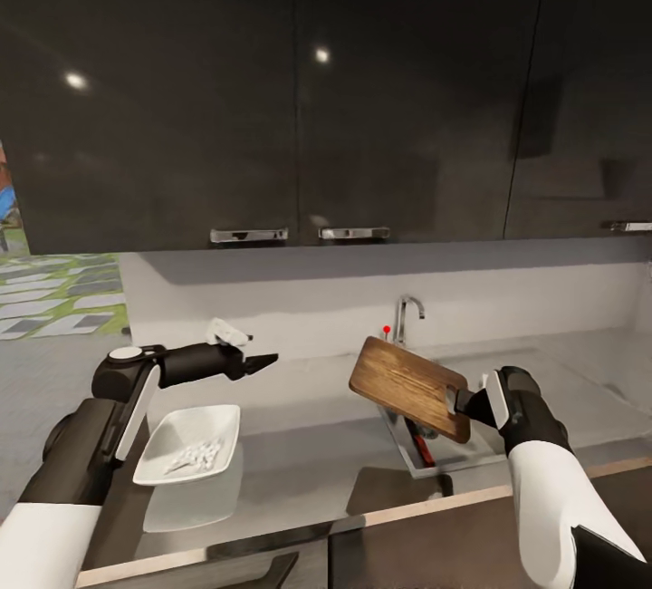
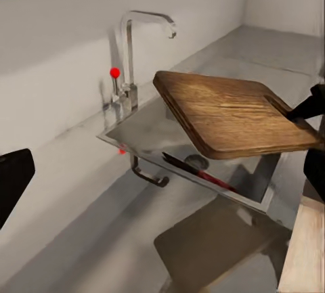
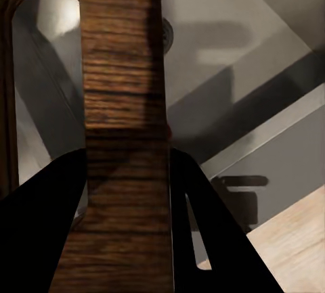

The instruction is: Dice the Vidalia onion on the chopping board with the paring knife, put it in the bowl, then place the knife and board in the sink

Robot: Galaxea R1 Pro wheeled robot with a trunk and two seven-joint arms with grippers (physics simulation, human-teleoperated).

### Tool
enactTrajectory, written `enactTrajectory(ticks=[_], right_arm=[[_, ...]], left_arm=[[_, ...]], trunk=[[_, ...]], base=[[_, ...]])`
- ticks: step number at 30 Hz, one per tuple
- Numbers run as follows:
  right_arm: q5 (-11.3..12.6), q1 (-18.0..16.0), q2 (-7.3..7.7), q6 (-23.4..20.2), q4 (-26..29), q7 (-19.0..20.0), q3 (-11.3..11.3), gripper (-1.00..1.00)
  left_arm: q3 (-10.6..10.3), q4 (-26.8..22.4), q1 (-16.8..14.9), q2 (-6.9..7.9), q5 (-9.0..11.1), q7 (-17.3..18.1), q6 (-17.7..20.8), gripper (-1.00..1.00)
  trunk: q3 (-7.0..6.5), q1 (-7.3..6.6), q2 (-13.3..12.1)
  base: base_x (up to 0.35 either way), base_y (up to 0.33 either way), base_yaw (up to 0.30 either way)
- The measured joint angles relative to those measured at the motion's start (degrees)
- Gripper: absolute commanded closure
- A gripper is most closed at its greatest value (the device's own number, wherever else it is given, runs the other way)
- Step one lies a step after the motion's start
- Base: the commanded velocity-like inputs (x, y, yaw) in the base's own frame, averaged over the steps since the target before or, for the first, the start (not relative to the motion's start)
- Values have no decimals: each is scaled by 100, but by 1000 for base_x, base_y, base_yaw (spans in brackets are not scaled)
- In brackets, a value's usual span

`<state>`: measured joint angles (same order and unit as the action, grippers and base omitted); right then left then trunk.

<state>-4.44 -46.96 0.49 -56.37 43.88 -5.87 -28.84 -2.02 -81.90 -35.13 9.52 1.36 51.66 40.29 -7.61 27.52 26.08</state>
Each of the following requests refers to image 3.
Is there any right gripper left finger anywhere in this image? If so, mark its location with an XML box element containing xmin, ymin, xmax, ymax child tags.
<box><xmin>0</xmin><ymin>148</ymin><xmax>87</xmax><ymax>293</ymax></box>

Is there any cutting board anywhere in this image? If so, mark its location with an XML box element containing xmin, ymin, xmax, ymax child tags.
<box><xmin>0</xmin><ymin>0</ymin><xmax>175</xmax><ymax>293</ymax></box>

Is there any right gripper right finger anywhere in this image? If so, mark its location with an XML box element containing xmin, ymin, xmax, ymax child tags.
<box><xmin>169</xmin><ymin>148</ymin><xmax>284</xmax><ymax>293</ymax></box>

